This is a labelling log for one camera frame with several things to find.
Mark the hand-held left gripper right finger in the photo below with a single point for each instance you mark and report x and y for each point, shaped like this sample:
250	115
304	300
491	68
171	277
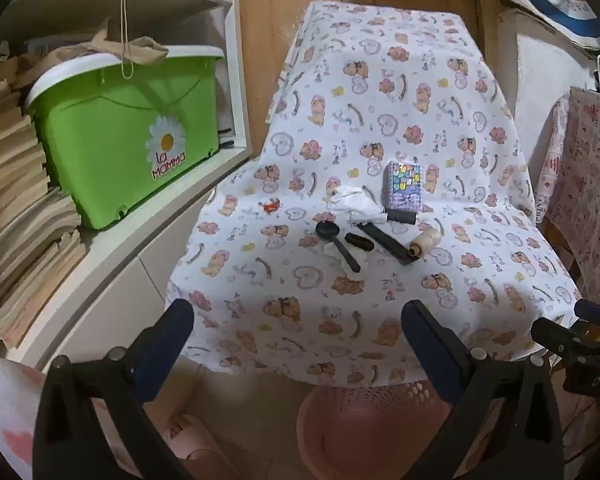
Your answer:
425	340

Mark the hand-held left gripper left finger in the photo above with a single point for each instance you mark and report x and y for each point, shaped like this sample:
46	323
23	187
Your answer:
177	325

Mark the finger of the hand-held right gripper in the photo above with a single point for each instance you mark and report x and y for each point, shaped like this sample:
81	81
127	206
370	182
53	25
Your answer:
597	311
550	335

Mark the beige thread spool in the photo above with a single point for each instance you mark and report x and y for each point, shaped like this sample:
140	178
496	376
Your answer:
425	243

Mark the black bar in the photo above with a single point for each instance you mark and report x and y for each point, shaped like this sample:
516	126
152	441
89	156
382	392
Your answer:
380	242

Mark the pink perforated plastic basket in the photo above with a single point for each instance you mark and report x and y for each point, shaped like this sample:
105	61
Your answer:
360	435

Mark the black hair band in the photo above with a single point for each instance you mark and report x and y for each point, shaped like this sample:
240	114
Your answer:
359	241

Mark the black plastic spoon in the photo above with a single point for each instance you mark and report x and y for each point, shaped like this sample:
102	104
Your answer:
326	230

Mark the white shelf unit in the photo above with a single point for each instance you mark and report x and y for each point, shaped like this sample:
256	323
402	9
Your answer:
105	270

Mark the pink slipper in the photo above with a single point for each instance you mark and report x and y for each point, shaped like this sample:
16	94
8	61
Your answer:
192	435

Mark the small black rectangular block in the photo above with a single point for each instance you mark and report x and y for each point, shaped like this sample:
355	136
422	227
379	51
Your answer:
401	216

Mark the colourful patterned packet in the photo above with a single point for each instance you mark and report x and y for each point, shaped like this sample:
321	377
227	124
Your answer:
404	185

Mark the green plastic storage box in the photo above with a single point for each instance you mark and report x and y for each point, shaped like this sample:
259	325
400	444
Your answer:
120	150

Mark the pink heart pajama pants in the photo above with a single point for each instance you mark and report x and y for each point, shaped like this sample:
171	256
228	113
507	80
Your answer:
10	410

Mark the stack of yellowed papers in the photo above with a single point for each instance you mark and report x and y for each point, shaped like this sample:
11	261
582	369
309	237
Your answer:
15	185

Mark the bear print tablecloth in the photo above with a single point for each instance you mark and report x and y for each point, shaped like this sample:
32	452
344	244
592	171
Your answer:
380	110

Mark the white board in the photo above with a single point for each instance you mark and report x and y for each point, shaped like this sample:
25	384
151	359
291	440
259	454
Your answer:
545	70

